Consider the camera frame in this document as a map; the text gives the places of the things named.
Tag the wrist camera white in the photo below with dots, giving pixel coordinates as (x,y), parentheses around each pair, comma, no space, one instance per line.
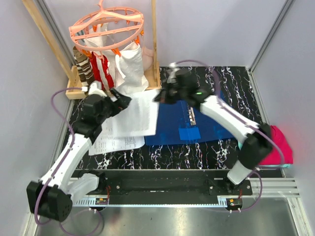
(94,88)
(173,67)

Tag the blue plastic folder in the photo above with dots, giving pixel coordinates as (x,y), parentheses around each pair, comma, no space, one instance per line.
(180,124)

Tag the black marble pattern mat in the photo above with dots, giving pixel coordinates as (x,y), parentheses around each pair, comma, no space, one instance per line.
(237,91)

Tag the wooden rack frame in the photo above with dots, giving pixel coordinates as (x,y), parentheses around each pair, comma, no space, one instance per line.
(41,15)

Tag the pale pink hanging cloth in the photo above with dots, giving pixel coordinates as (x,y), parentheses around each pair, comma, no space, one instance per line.
(147,58)

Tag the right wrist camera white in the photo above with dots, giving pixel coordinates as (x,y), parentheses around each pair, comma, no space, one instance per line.
(173,67)

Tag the white hanging towel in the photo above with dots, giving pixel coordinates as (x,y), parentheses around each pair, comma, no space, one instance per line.
(130,76)

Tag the white cloth behind hanger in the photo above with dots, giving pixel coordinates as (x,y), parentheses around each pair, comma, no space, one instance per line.
(99,41)

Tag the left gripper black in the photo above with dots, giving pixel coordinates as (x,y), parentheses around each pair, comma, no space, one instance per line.
(118,105)

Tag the white printed paper files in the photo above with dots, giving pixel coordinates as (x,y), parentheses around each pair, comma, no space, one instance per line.
(138,119)

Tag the brown striped sock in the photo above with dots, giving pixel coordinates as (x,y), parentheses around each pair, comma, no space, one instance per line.
(84,67)

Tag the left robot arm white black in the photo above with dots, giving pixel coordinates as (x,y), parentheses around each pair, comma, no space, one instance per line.
(54,195)

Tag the pink round clip hanger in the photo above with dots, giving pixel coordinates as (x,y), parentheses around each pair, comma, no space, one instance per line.
(108,29)

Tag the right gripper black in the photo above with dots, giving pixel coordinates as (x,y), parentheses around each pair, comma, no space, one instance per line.
(163,96)

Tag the teal folded garment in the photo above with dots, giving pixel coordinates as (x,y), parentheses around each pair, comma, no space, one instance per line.
(274,166)

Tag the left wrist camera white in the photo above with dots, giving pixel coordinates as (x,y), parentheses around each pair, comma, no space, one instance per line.
(94,88)

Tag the white table form sheet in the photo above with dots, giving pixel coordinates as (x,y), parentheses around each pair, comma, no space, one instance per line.
(106,141)

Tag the red white striped sock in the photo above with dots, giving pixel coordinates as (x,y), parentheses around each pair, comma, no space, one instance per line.
(100,68)

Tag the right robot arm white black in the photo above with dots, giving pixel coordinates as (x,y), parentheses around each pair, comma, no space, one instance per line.
(255,139)

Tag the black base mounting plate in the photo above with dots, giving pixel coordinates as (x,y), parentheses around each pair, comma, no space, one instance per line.
(202,185)

